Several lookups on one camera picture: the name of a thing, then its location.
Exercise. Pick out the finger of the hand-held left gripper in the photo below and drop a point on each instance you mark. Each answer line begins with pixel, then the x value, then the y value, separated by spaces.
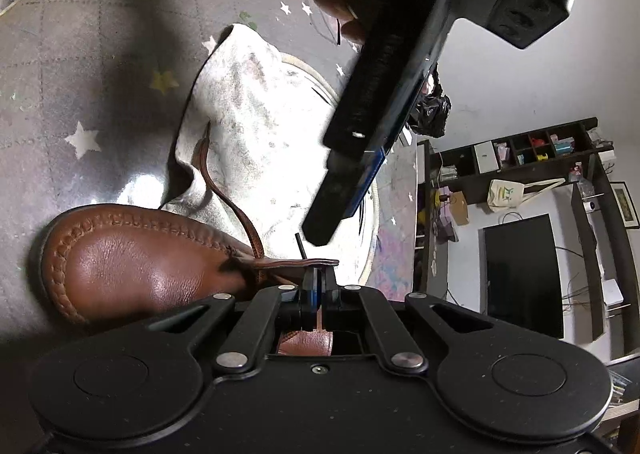
pixel 335 194

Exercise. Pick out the black flat screen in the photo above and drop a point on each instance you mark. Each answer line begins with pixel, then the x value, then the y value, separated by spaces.
pixel 522 279

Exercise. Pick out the white dirty cloth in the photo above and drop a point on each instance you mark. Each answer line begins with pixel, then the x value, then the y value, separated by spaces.
pixel 250 124

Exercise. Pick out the marbled painted board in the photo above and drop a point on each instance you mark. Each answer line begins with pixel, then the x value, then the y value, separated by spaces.
pixel 395 214

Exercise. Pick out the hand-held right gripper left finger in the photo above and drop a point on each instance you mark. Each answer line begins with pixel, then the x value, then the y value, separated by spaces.
pixel 311 291

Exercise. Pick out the framed picture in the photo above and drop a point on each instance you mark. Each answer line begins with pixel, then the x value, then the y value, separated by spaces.
pixel 626 204

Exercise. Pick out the black plastic bag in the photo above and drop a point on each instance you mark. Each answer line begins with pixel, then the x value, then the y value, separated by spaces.
pixel 432 109

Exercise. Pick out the thin black stick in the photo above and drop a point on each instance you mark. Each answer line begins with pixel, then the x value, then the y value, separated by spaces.
pixel 301 246

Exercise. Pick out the grey star-patterned mat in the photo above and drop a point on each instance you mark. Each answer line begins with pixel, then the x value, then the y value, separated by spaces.
pixel 75 59

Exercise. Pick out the round white tray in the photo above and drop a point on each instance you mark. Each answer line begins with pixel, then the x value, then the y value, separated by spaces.
pixel 346 254

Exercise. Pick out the brown leather shoe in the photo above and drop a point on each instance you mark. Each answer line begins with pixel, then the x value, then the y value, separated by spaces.
pixel 130 264

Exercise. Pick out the brown leather shoelace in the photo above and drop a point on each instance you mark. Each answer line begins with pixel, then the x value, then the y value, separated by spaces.
pixel 235 214

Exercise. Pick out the white router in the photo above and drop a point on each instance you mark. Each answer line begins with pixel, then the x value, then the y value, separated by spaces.
pixel 612 293

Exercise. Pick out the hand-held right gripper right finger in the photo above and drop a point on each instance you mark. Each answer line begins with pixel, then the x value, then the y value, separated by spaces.
pixel 327 291

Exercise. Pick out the dark wooden shelf unit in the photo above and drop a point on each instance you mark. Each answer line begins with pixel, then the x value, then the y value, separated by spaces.
pixel 587 259

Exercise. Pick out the white tote bag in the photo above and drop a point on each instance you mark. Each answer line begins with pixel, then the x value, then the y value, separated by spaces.
pixel 505 194

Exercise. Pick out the white box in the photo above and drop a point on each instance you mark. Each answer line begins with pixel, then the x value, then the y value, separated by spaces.
pixel 486 157

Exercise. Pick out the small cardboard box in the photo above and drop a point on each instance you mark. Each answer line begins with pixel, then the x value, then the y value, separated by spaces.
pixel 459 208

